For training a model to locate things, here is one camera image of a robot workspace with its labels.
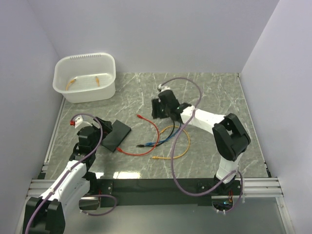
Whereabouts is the black network switch box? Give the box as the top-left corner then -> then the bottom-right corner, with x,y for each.
101,120 -> 131,152

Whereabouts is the red ethernet cable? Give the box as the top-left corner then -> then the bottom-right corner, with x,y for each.
116,114 -> 160,156

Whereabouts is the blue ethernet cable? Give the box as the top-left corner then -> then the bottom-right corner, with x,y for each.
143,123 -> 182,146

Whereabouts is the black ethernet cable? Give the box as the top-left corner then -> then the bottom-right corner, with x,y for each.
135,123 -> 176,148

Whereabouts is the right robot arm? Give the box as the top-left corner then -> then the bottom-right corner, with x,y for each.
152,86 -> 251,195

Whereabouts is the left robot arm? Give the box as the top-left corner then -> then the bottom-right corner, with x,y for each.
22,115 -> 113,234

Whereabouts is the white plastic tub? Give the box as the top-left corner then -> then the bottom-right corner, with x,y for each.
53,53 -> 116,103

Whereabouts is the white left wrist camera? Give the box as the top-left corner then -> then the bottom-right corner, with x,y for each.
70,116 -> 91,130

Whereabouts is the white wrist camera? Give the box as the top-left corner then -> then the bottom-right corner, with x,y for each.
70,116 -> 91,130
157,84 -> 171,93

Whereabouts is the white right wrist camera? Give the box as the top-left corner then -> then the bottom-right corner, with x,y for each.
157,84 -> 171,93

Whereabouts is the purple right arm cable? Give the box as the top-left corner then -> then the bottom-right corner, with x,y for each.
159,77 -> 244,214

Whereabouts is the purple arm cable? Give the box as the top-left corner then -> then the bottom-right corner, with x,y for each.
159,77 -> 244,214
22,113 -> 119,234

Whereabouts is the yellow ethernet cable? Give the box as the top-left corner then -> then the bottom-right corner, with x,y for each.
151,125 -> 191,160

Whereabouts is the orange cable in tub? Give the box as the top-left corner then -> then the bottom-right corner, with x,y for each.
65,76 -> 101,91

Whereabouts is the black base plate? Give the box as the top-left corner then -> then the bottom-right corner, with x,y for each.
83,180 -> 241,206

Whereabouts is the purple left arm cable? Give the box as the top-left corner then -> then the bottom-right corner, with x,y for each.
22,113 -> 119,234

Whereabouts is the aluminium rail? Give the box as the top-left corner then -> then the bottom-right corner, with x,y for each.
26,177 -> 284,198

